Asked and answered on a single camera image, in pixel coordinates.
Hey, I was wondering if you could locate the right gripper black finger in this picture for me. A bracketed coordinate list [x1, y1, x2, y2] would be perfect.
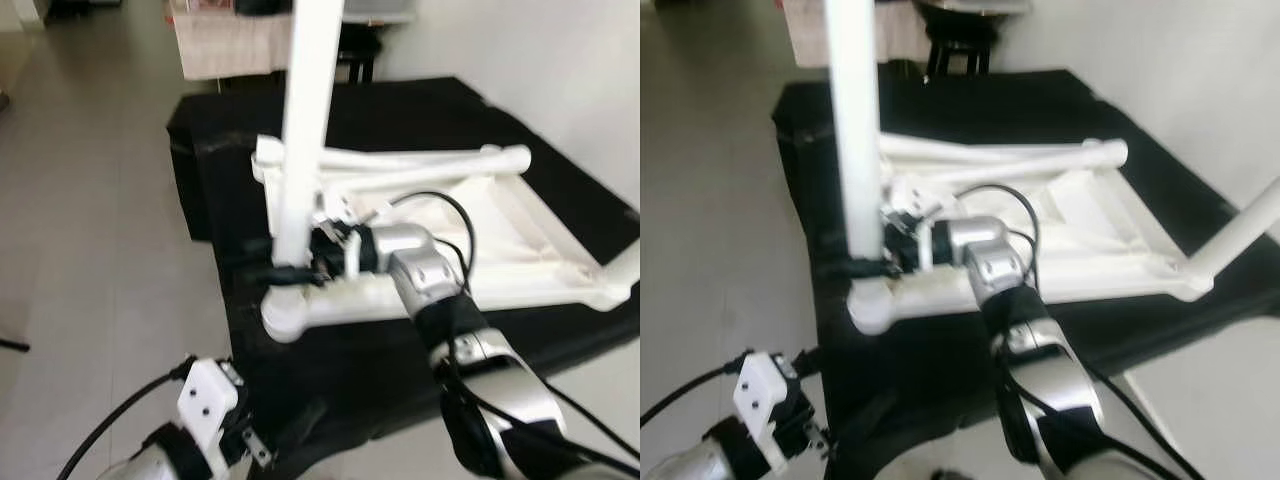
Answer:
[815, 257, 887, 279]
[245, 263, 319, 286]

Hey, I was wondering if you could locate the white plastic children table top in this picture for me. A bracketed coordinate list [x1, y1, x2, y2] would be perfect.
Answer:
[845, 135, 1216, 336]
[250, 135, 641, 343]

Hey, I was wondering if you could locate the black round stool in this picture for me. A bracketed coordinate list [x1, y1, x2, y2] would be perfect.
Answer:
[925, 15, 1001, 81]
[335, 25, 381, 86]

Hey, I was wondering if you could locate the pale patterned cloth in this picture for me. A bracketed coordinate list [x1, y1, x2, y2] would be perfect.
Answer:
[780, 0, 936, 71]
[172, 10, 296, 81]

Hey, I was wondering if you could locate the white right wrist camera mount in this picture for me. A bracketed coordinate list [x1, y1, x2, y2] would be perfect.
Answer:
[315, 195, 363, 281]
[885, 195, 938, 276]

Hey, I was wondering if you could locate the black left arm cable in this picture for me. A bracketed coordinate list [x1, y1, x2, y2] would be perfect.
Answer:
[55, 355, 196, 480]
[640, 350, 753, 426]

